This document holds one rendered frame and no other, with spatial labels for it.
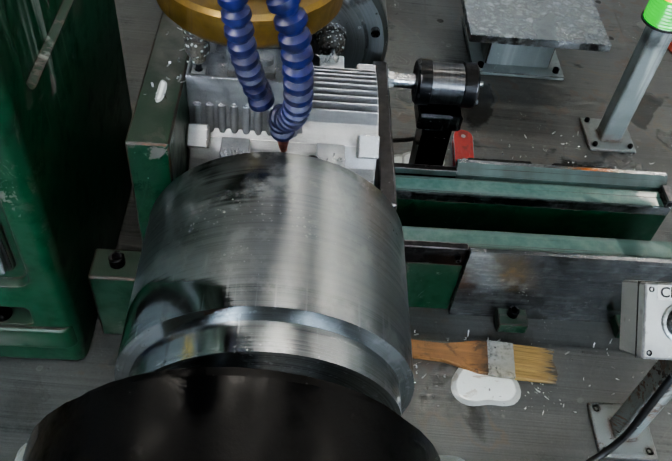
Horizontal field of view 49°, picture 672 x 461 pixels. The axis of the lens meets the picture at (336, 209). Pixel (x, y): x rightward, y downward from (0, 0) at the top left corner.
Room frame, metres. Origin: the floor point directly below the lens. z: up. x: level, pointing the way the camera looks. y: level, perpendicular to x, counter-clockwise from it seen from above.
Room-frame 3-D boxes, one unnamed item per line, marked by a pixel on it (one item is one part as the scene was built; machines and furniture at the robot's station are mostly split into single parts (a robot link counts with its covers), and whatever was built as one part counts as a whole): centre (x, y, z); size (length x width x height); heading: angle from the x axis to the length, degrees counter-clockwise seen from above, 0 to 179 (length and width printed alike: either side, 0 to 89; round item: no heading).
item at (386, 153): (0.67, -0.05, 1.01); 0.26 x 0.04 x 0.03; 5
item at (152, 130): (0.61, 0.22, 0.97); 0.30 x 0.11 x 0.34; 5
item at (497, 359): (0.51, -0.20, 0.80); 0.21 x 0.05 x 0.01; 90
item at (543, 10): (1.19, -0.29, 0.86); 0.27 x 0.24 x 0.12; 5
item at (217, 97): (0.62, 0.11, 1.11); 0.12 x 0.11 x 0.07; 95
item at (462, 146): (0.88, -0.19, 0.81); 0.09 x 0.03 x 0.02; 1
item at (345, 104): (0.63, 0.07, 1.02); 0.20 x 0.19 x 0.19; 95
